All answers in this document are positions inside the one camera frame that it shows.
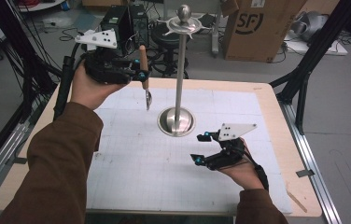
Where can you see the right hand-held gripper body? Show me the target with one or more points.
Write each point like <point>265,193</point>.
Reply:
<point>234,131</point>

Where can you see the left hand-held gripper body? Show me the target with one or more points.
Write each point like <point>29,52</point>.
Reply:
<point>97,39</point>

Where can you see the steel utensil rack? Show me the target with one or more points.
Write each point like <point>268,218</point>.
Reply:
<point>176,119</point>

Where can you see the person's right hand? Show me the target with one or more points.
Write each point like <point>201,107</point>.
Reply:
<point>245,177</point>

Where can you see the person's left hand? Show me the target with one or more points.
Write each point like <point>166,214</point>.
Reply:
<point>86,90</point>

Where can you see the black computer tower green sticker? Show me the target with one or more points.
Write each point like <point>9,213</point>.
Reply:
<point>117,17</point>

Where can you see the black rolling stool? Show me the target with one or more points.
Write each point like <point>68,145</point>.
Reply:
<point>165,39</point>

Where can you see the white gridded mat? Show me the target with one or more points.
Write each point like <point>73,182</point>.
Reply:
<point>164,180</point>

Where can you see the round white table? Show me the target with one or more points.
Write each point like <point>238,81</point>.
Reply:
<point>39,4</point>

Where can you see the grey tape piece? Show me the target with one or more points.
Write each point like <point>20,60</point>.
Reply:
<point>305,173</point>
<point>20,160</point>

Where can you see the white pole stand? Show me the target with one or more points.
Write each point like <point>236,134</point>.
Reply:
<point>215,40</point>

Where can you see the large cardboard box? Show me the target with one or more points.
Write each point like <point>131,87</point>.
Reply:
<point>257,40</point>

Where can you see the long wooden-coloured tape strip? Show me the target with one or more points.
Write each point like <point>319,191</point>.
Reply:
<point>297,201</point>

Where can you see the white flat board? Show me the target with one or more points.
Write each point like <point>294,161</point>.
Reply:
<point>320,48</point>

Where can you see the grey rounded object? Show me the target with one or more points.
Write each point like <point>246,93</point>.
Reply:
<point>310,25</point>

